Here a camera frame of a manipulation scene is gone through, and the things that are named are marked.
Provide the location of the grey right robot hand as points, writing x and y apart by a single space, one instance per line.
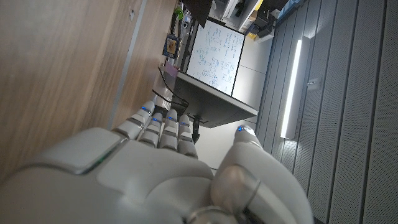
146 180

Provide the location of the black computer monitor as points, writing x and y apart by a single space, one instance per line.
211 105

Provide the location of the pink sticky note pad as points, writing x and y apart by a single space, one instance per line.
171 69

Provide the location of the blue and yellow small box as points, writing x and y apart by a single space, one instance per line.
171 46

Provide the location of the whiteboard with blue writing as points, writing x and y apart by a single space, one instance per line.
214 56

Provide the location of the ceiling light strip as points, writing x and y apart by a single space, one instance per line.
290 93

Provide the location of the small green object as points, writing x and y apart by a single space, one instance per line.
178 13

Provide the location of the white shelf unit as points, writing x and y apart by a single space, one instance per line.
237 14

